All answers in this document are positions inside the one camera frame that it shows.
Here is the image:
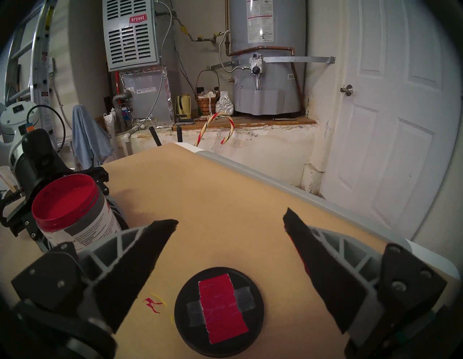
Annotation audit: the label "aluminium step ladder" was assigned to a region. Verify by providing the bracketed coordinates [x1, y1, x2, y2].
[0, 0, 59, 109]

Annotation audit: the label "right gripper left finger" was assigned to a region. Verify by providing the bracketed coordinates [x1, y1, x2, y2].
[11, 219, 178, 359]

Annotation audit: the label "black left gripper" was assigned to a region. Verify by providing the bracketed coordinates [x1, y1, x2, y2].
[0, 152, 129, 254]

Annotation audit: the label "metal heater strap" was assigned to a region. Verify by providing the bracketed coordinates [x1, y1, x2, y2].
[207, 55, 335, 72]

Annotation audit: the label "white pvc pipe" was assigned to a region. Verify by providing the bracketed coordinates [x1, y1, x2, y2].
[109, 123, 147, 160]

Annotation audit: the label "white panel door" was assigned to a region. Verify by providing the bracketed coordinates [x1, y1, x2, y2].
[320, 0, 457, 239]

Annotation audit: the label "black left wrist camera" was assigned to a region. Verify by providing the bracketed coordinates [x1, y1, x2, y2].
[22, 128, 55, 163]

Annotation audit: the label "black lid with red tape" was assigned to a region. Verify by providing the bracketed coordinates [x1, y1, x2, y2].
[174, 267, 265, 358]

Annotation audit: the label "grey bryant furnace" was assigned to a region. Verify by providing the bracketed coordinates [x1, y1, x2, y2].
[102, 0, 175, 125]

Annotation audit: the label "blue hanging cloth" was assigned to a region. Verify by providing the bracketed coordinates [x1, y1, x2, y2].
[72, 105, 115, 170]

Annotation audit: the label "white platform with wooden top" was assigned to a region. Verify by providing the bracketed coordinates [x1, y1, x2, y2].
[109, 116, 319, 189]

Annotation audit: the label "gas line with yellow valve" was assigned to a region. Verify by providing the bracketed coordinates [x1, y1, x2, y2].
[173, 16, 228, 43]

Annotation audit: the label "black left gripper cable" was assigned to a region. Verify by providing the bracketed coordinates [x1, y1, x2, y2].
[26, 105, 66, 152]

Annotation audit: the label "striped candy cane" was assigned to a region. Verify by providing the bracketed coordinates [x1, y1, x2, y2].
[195, 113, 235, 147]

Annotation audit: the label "crumpled foil lump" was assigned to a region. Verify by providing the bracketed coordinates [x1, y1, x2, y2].
[215, 91, 235, 115]

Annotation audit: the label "grey water heater tank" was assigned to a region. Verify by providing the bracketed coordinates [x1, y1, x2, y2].
[230, 0, 307, 116]

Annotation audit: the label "wicker basket with handle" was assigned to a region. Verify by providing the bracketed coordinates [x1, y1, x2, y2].
[195, 69, 220, 116]

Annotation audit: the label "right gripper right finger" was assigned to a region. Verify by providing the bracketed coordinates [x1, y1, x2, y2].
[283, 208, 447, 359]

